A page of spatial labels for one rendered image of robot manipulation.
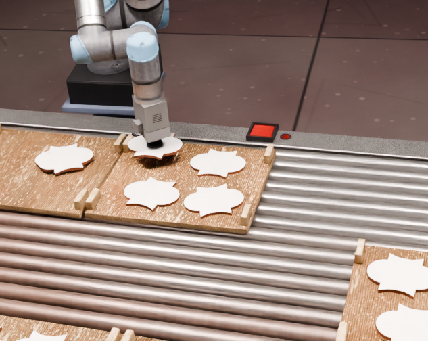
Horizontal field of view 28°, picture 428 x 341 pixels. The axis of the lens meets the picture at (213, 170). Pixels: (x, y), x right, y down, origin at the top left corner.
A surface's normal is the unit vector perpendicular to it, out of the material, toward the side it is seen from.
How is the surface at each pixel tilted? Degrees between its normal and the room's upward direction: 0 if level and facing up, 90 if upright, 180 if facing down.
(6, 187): 0
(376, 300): 0
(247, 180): 0
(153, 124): 90
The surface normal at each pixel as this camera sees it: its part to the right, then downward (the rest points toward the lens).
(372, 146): -0.07, -0.83
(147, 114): 0.44, 0.47
